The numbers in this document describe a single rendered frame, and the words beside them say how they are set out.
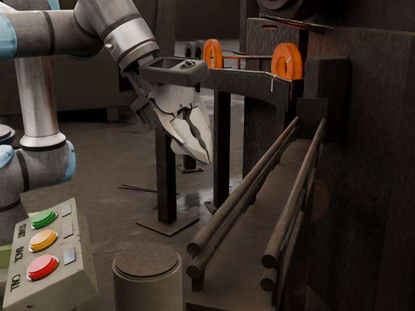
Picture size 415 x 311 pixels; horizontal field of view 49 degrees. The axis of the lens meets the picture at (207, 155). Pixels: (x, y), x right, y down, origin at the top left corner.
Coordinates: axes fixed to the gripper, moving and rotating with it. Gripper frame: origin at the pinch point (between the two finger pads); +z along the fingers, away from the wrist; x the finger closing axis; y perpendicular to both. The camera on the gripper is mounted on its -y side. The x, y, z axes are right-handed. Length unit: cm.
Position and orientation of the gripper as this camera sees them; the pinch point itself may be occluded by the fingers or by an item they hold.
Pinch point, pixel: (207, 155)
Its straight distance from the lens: 74.2
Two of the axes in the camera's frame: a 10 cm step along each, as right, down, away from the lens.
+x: -7.0, 4.6, -5.5
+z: 5.2, 8.5, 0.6
